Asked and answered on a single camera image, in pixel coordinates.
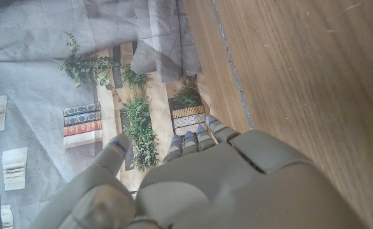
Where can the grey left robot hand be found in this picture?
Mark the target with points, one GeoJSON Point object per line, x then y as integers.
{"type": "Point", "coordinates": [224, 184]}

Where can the grey tape strip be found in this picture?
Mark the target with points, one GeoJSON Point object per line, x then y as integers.
{"type": "Point", "coordinates": [234, 73]}

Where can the printed backdrop sheet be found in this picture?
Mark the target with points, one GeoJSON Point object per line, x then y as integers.
{"type": "Point", "coordinates": [46, 63]}

